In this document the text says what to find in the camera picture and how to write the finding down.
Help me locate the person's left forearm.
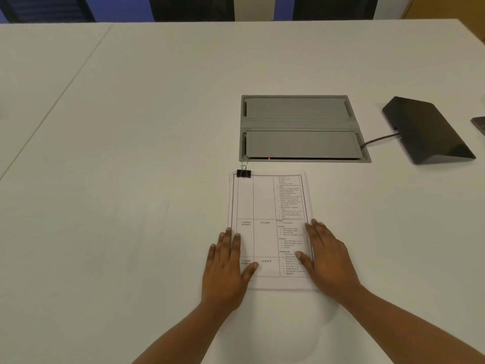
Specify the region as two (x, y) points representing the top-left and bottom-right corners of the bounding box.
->
(131, 299), (243, 364)

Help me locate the person's right forearm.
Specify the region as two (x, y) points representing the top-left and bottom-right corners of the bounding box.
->
(338, 284), (485, 364)

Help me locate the person's left hand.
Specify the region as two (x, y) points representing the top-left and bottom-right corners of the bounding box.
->
(200, 227), (260, 314)

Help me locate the printed white paper stack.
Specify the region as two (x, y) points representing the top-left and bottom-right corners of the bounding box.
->
(227, 172), (318, 291)

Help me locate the dark grey cable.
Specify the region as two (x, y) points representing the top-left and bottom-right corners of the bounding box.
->
(359, 133), (402, 149)

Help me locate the black office chair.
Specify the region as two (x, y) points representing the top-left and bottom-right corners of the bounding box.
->
(0, 0), (96, 24)
(292, 0), (380, 21)
(147, 0), (236, 22)

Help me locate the brown wooden door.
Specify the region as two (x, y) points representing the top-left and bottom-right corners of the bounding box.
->
(401, 0), (485, 44)

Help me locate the grey table cable box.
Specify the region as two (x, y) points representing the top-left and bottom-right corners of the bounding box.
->
(238, 95), (372, 164)

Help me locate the person's right hand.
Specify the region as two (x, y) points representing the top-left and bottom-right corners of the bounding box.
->
(295, 218), (363, 305)

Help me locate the black wedge-shaped device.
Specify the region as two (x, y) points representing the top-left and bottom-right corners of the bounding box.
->
(381, 96), (477, 166)

